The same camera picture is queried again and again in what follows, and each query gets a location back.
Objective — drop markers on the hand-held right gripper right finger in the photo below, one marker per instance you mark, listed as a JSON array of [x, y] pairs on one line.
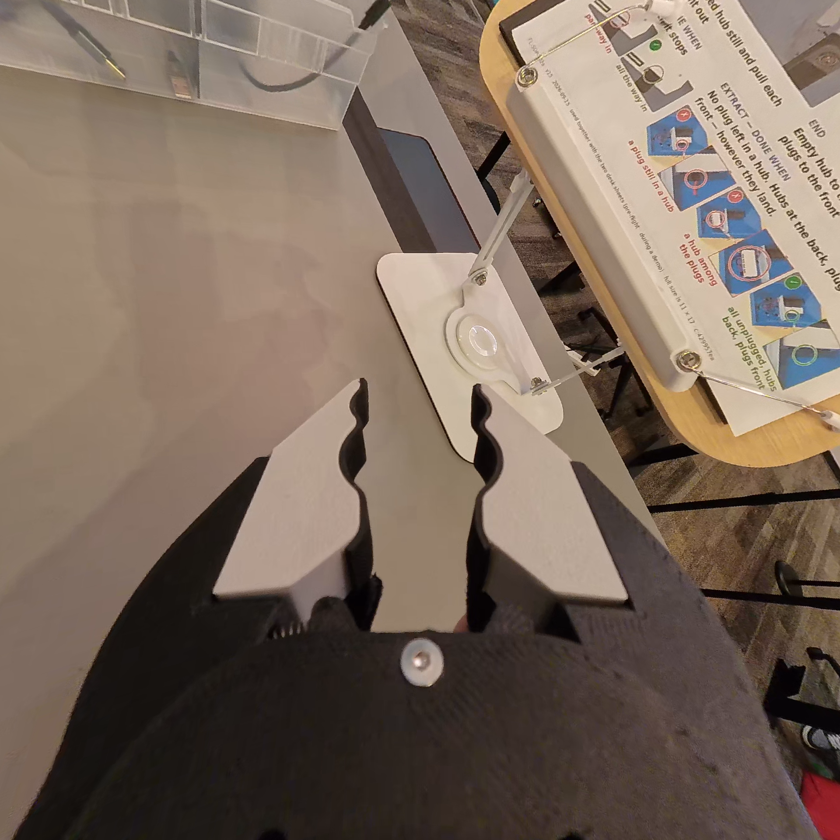
[[544, 525]]

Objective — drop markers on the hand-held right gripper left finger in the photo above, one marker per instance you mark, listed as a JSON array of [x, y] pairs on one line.
[[295, 518]]

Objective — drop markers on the printed instruction sheet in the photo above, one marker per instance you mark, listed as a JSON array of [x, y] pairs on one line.
[[754, 197]]

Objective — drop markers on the white sheet panel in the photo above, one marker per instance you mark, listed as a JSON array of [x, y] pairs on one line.
[[577, 197]]

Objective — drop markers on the clear plastic organizer box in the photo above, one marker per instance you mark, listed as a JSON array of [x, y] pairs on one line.
[[197, 39]]

